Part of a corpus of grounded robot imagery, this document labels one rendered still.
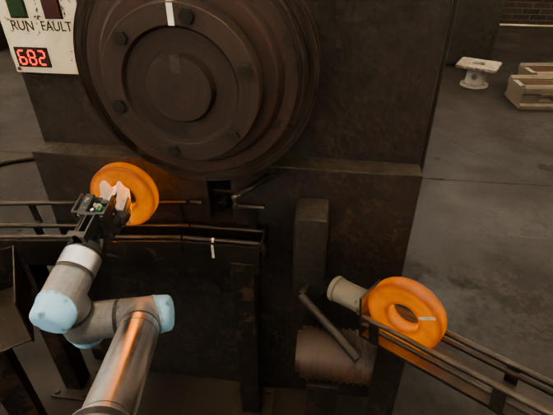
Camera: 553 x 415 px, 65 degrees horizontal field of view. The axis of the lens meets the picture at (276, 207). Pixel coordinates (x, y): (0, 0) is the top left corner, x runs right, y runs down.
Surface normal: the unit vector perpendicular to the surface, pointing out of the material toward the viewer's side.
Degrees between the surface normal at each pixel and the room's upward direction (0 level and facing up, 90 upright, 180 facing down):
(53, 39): 90
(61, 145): 0
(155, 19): 90
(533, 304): 0
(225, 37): 90
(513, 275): 0
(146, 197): 87
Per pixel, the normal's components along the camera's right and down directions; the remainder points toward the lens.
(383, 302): -0.64, 0.43
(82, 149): 0.00, -0.82
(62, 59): -0.14, 0.56
